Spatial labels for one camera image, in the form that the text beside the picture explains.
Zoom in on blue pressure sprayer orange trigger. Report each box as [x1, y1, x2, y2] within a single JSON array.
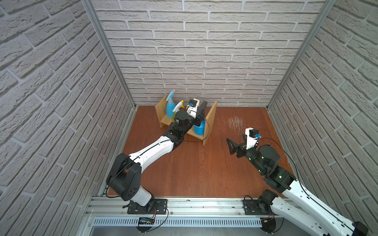
[[193, 101, 208, 136]]

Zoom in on yellow spray bottle white head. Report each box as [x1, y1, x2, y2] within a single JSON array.
[[172, 100, 185, 122]]

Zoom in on light blue spray bottle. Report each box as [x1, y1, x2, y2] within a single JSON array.
[[166, 90, 176, 119]]

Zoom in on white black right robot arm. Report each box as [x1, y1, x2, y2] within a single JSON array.
[[226, 128, 369, 236]]

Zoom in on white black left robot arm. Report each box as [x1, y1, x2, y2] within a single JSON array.
[[106, 109, 205, 207]]

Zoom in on light wooden shelf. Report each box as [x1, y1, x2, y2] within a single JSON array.
[[155, 95, 218, 145]]

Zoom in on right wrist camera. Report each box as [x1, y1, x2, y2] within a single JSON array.
[[245, 128, 261, 149]]

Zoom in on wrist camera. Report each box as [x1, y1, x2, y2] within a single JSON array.
[[245, 128, 261, 149], [186, 98, 199, 118]]

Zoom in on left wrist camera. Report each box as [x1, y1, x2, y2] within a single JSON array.
[[186, 98, 199, 118]]

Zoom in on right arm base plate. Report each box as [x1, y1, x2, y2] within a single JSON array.
[[243, 199, 272, 215]]

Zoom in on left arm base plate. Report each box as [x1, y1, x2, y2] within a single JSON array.
[[127, 198, 168, 215]]

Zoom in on aluminium front rail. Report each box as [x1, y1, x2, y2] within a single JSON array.
[[85, 197, 269, 218]]

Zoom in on perforated grey cable duct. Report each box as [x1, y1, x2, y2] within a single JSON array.
[[93, 216, 262, 228]]

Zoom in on right aluminium corner post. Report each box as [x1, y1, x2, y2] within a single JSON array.
[[266, 0, 336, 112]]

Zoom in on aluminium corner post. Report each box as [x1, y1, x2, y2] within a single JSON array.
[[82, 0, 137, 110], [266, 0, 336, 112]]

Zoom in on left aluminium corner post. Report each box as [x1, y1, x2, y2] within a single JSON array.
[[82, 0, 137, 110]]

